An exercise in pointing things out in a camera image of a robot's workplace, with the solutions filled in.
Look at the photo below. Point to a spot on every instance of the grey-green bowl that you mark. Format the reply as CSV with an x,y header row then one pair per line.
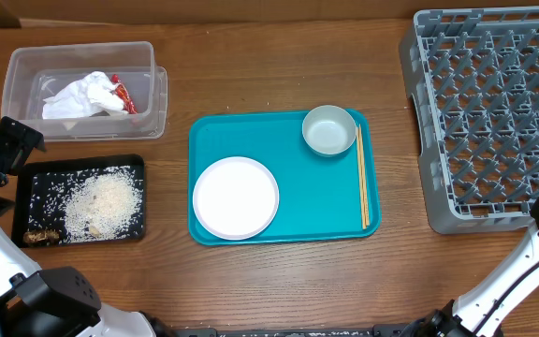
x,y
329,130

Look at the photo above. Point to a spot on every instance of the large white plate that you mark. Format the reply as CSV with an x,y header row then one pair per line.
x,y
235,198

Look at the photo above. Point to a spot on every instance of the white tissue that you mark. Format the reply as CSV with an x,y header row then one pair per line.
x,y
83,98

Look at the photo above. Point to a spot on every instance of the clear plastic bin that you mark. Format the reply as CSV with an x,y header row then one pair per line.
x,y
36,73

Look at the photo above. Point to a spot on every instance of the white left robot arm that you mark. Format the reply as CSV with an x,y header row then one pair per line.
x,y
54,302

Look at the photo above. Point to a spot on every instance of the brown food scrap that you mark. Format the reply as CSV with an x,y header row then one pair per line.
x,y
41,237

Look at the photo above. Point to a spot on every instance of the teal plastic tray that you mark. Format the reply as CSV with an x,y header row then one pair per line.
x,y
319,196

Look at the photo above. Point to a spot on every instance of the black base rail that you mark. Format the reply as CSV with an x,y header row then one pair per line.
x,y
380,330

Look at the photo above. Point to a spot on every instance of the grey dishwasher rack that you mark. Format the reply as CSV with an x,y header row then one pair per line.
x,y
473,77

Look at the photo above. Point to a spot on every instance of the black food waste tray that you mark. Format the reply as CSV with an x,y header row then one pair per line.
x,y
44,186

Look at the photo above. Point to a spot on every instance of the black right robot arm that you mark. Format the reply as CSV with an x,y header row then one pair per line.
x,y
481,311

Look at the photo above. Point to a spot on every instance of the red snack wrapper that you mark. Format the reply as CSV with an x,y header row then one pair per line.
x,y
121,92

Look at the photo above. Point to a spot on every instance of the spilled rice pile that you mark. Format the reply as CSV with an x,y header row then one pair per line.
x,y
107,205

